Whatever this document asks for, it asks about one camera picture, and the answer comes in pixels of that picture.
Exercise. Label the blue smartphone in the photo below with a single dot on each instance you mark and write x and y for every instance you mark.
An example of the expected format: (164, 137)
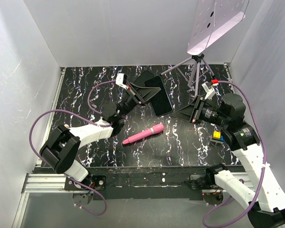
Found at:
(160, 102)

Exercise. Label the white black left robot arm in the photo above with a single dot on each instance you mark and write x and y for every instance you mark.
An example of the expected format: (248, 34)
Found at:
(61, 147)

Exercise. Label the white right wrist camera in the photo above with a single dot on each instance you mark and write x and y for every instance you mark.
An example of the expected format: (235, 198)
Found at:
(209, 88)

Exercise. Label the yellow and blue toy brick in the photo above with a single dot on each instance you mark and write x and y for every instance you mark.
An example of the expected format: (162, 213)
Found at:
(217, 137)

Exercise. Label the lilac perforated board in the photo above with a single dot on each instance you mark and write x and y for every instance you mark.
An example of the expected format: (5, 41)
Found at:
(213, 19)

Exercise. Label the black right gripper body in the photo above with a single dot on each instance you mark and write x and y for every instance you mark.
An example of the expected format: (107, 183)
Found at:
(197, 110)

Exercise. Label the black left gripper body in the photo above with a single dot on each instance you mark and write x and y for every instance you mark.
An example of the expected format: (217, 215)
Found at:
(134, 96)

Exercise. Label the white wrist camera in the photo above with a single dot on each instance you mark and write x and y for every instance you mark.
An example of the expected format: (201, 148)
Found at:
(209, 88)
(121, 80)

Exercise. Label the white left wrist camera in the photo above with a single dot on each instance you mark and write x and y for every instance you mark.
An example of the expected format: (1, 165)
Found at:
(121, 80)

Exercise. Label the aluminium frame rail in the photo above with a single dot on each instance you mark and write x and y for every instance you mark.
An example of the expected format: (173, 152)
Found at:
(44, 183)

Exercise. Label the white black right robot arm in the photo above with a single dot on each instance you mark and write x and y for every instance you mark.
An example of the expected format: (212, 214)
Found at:
(265, 204)

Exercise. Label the pink cylindrical tool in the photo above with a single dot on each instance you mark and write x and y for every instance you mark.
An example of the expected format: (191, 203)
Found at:
(148, 132)

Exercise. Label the lilac tripod stand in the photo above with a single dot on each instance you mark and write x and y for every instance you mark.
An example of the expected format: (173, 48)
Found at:
(193, 81)

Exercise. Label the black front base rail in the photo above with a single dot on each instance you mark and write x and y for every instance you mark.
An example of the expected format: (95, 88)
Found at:
(174, 182)

